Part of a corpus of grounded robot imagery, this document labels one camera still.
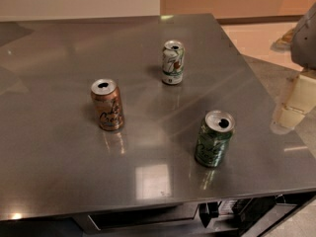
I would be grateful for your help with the orange LaCroix can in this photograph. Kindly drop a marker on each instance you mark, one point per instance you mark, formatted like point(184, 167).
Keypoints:
point(105, 95)

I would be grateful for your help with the white green 7up can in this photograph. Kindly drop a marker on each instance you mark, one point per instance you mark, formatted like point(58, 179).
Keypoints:
point(173, 62)

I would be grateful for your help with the grey round gripper body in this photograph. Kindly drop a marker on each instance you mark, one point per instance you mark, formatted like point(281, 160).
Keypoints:
point(305, 46)

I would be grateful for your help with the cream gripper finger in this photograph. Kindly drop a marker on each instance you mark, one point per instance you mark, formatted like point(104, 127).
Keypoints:
point(300, 100)

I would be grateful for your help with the green LaCroix can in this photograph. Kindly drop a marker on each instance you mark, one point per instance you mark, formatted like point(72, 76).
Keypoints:
point(215, 133)

